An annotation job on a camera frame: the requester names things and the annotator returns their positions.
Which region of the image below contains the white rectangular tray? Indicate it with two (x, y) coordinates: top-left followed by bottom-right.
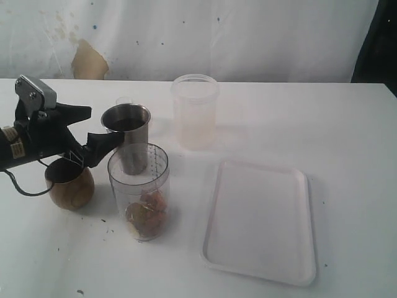
(200, 159), (316, 287)

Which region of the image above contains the brown organic sample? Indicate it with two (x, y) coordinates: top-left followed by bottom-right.
(125, 191), (167, 242)

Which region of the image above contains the translucent plastic container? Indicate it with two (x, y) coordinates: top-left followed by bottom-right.
(171, 74), (220, 150)

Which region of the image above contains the dark curtain at right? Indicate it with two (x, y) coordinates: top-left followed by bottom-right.
(351, 0), (397, 94)

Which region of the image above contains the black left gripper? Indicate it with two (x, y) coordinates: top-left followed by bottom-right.
(12, 103), (125, 168)

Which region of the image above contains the clear shaker strainer lid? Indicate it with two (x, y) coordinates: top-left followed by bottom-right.
(115, 96), (133, 105)

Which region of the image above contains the wooden cup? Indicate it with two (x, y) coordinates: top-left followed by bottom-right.
(45, 158), (94, 210)

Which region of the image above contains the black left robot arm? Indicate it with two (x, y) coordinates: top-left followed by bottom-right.
(1, 101), (125, 169)

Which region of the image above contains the clear plastic shaker cup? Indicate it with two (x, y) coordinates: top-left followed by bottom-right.
(107, 143), (170, 238)

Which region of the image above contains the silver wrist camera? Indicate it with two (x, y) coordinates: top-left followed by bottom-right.
(15, 75), (57, 118)

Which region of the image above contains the stainless steel cup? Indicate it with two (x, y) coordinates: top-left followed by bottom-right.
(101, 103), (151, 175)

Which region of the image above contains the black cable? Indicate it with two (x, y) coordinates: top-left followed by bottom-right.
(0, 156), (68, 197)

